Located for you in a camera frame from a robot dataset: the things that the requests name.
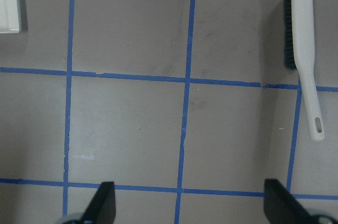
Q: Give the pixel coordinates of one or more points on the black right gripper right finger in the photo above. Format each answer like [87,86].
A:
[280,207]

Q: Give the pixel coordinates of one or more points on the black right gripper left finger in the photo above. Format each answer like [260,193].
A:
[102,207]

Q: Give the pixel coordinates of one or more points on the white hand brush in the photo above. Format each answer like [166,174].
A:
[299,54]

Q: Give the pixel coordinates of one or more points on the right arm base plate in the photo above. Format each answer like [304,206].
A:
[13,16]

